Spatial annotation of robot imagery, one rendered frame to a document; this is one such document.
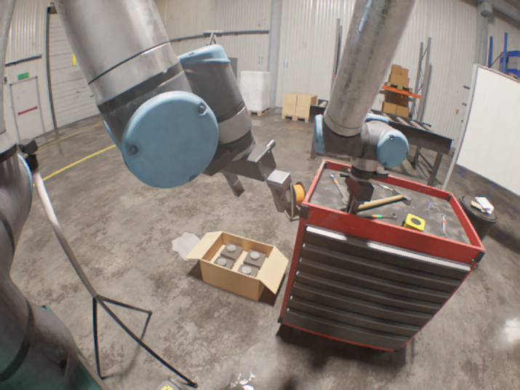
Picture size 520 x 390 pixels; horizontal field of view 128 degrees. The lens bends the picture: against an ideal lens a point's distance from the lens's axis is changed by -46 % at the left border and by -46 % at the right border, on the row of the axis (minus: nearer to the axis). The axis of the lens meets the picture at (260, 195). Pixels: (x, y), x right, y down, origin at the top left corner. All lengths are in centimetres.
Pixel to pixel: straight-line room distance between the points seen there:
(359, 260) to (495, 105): 259
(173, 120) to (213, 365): 133
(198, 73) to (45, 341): 43
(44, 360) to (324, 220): 78
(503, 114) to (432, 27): 666
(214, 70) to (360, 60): 22
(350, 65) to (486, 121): 273
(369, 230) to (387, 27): 62
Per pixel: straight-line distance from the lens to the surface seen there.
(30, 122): 988
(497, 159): 311
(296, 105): 684
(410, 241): 84
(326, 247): 84
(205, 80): 36
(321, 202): 88
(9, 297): 32
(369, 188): 72
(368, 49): 37
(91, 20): 21
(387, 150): 56
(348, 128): 48
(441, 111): 923
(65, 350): 38
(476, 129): 304
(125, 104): 20
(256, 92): 710
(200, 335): 150
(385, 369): 160
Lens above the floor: 134
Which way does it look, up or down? 30 degrees down
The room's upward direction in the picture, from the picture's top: 3 degrees clockwise
